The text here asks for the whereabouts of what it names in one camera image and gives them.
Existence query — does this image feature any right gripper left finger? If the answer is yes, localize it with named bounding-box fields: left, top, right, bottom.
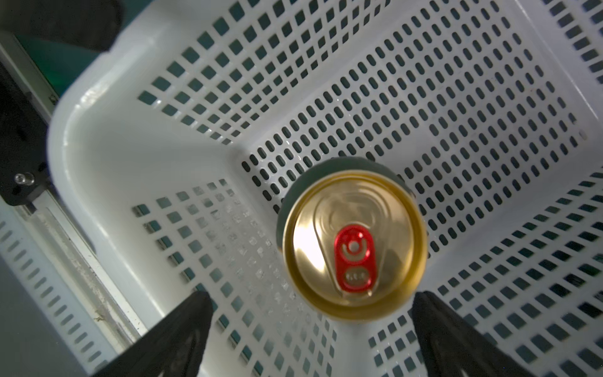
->
left=95, top=292, right=214, bottom=376

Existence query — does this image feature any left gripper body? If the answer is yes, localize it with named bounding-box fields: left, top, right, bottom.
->
left=1, top=0, right=124, bottom=52

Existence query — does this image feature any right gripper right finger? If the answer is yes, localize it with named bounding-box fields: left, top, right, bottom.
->
left=412, top=292, right=532, bottom=376

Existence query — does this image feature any gold top green can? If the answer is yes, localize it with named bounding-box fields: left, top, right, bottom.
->
left=276, top=157, right=429, bottom=322

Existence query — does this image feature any white perforated plastic basket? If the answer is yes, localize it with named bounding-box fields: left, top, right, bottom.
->
left=48, top=1, right=602, bottom=376

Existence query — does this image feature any white slotted cable duct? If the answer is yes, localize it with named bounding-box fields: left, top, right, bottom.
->
left=1, top=204, right=118, bottom=376

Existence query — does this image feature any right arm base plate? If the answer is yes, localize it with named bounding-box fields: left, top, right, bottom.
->
left=1, top=67, right=51, bottom=207

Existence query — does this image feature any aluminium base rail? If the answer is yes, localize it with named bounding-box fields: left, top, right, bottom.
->
left=1, top=31, right=147, bottom=353

